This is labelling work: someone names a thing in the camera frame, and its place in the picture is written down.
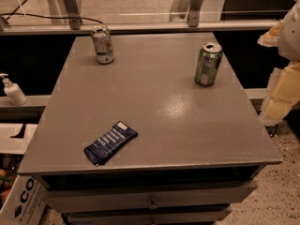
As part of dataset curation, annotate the metal railing bracket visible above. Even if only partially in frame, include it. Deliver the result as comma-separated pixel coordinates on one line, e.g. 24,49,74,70
63,0,82,30
187,0,203,27

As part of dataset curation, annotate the dark blue snack bar wrapper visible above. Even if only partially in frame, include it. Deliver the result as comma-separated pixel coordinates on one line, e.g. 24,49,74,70
83,121,138,166

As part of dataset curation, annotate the white pump bottle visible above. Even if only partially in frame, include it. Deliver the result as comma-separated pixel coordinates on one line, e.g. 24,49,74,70
0,73,27,106

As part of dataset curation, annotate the lower cabinet drawer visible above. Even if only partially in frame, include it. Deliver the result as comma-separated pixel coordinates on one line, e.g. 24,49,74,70
68,205,232,225

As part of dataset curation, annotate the green soda can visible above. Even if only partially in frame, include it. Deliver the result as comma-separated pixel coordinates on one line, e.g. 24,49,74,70
195,42,223,86

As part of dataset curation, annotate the upper cabinet drawer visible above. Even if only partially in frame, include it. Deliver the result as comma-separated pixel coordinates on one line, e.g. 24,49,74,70
43,180,257,213

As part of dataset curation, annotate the metal railing bracket left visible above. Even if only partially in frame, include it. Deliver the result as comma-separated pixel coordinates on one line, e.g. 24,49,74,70
63,0,82,30

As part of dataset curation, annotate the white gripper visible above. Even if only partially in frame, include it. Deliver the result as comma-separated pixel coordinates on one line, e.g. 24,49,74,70
257,1,300,127

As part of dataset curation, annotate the cabinet drawer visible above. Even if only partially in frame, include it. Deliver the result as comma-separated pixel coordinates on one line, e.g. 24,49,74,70
68,205,232,225
43,180,257,213

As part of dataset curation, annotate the white 7up can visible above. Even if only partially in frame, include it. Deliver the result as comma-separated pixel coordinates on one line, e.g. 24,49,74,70
91,24,114,65

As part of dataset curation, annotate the grey drawer cabinet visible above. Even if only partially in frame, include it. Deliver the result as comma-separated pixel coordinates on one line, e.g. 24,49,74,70
17,32,284,225

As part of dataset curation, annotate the black cable on floor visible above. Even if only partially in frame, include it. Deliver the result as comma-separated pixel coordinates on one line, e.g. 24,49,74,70
0,12,104,24

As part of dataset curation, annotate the white cardboard box with letters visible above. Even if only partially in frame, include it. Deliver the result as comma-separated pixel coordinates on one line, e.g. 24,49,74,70
0,175,46,225

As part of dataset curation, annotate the metal railing bracket right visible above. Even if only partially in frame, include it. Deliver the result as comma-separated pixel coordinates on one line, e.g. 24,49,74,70
187,0,203,27

